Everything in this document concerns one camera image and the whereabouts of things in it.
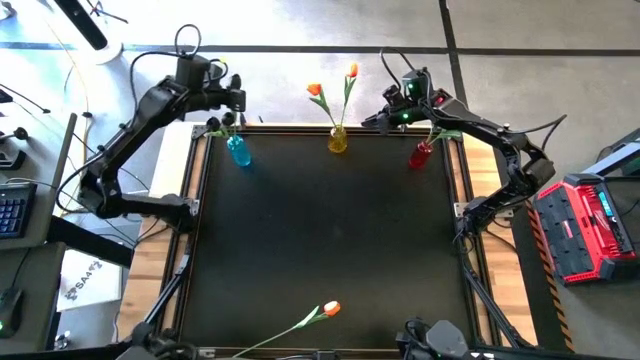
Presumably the grey desk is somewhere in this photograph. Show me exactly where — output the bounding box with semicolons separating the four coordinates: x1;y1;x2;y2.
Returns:
0;110;79;356

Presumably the yellow hanging cable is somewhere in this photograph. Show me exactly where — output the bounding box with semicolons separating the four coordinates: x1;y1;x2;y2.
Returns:
27;0;136;219

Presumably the white printed sign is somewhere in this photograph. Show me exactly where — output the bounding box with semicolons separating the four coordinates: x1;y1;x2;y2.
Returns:
55;248;124;314

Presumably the black computer mouse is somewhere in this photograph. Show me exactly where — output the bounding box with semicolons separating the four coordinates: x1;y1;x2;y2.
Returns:
0;285;25;340

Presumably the black desk device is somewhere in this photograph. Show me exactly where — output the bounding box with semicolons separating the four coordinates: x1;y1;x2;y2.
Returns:
0;148;27;171

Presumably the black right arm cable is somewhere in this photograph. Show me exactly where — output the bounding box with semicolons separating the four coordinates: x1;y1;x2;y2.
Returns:
542;113;569;151

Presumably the black aluminium table frame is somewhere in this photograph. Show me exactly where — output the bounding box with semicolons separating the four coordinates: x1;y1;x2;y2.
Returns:
117;122;539;360

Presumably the black desk leg bar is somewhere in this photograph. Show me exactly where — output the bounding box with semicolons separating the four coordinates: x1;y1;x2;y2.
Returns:
45;214;135;270

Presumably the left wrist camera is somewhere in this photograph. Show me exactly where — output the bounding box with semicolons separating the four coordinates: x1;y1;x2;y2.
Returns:
174;53;211;91

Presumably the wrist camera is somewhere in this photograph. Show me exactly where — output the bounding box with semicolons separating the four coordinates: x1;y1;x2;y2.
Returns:
402;69;429;99
174;53;211;91

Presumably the red ribbed glass vase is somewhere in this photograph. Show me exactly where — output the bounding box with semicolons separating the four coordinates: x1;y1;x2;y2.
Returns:
408;140;435;170

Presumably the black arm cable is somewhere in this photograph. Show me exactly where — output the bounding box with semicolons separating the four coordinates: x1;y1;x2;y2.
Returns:
542;113;569;151
173;23;203;59

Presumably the red black tool case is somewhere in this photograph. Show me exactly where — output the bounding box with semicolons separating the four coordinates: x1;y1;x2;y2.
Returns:
529;172;640;287

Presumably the black hazard striped mat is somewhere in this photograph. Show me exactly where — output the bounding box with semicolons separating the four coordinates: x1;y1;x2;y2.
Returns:
489;128;576;353

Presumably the black diagonal frame strut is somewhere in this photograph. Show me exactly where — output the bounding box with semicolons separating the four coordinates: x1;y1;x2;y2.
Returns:
462;259;532;350
122;252;194;347

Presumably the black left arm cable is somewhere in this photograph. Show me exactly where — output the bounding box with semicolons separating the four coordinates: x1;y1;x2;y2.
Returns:
173;23;203;59

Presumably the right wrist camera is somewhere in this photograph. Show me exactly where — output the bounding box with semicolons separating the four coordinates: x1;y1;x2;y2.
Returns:
402;69;429;99

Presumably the blue glass vase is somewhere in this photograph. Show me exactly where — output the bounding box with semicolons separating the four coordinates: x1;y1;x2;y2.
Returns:
225;133;253;168

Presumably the grey metal equipment frame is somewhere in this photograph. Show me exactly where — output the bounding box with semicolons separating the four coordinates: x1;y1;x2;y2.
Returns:
582;127;640;177

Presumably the white stand foot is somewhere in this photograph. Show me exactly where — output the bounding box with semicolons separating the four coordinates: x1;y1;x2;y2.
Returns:
29;0;124;66

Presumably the black computer keyboard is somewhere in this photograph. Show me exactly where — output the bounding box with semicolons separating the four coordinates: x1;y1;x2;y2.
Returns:
0;182;39;240

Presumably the yellow glass vase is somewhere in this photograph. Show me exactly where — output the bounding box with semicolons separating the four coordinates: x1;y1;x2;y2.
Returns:
327;124;349;155

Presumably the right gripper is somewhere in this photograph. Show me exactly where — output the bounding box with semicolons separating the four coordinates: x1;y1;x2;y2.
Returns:
360;84;444;135

